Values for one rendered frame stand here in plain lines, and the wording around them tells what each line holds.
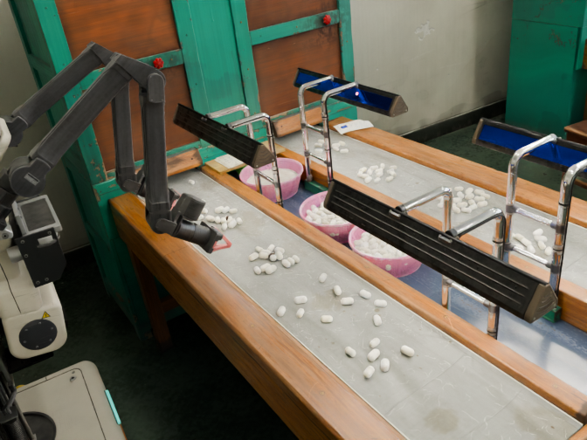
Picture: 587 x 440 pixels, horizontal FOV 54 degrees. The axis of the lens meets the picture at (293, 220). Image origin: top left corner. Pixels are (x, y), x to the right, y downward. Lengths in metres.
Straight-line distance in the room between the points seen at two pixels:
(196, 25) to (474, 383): 1.72
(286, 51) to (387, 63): 1.55
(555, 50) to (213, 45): 2.48
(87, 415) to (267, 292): 0.83
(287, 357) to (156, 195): 0.55
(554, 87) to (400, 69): 1.02
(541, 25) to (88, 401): 3.50
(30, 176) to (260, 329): 0.68
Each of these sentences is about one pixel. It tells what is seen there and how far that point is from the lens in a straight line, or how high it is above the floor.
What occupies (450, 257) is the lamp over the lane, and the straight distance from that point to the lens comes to 1.21.
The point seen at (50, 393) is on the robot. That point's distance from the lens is 2.37.
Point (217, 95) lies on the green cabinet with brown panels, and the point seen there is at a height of 1.04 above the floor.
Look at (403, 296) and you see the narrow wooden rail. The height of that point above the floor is 0.76.
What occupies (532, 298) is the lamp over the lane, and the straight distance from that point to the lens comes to 1.12.
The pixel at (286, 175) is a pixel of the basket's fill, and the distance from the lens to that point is 2.43.
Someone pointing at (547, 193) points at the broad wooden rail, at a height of 0.76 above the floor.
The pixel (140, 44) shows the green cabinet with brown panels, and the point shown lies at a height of 1.32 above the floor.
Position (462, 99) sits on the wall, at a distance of 4.73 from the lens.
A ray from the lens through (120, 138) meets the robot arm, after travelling 1.98.
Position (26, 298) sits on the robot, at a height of 0.85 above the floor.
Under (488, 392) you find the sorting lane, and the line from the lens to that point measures 1.42.
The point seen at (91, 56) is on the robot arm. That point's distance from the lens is 1.91.
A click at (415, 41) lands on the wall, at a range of 4.28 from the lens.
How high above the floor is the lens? 1.76
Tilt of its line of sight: 29 degrees down
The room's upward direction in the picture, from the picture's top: 8 degrees counter-clockwise
